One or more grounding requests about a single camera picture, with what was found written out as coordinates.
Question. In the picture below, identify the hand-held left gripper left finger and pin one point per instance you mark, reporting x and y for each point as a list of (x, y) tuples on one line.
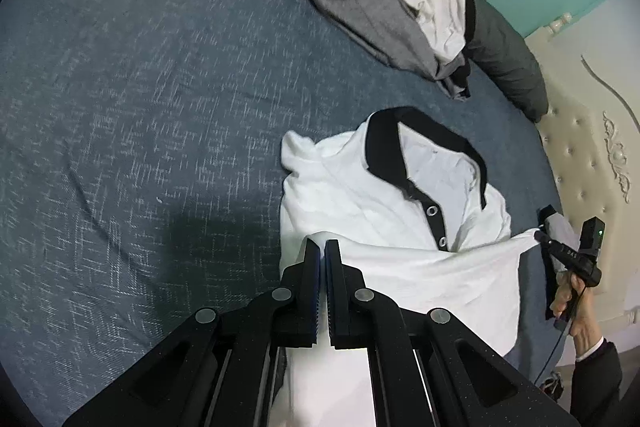
[(310, 277)]

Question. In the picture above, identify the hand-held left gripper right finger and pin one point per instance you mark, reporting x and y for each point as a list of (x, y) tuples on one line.
[(337, 282)]

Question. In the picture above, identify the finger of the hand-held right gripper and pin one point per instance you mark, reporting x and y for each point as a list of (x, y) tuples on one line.
[(547, 243)]

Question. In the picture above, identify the white polo shirt black trim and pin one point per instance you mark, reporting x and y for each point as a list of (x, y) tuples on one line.
[(360, 217)]

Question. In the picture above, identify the person's right forearm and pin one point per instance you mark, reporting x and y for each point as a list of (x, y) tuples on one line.
[(600, 387)]

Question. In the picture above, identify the person's right hand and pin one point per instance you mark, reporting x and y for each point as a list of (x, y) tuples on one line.
[(585, 322)]

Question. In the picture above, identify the folded black garment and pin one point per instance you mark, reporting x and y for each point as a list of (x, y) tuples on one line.
[(547, 277)]

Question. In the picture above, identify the cream tufted headboard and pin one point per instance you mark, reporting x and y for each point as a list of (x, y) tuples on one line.
[(590, 132)]

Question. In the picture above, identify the rolled dark grey duvet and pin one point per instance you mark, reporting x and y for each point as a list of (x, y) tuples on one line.
[(505, 52)]

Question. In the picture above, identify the bed with blue sheet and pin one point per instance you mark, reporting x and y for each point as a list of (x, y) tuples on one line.
[(150, 132)]

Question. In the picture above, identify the crumpled black garment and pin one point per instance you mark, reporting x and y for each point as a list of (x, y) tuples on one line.
[(470, 22)]

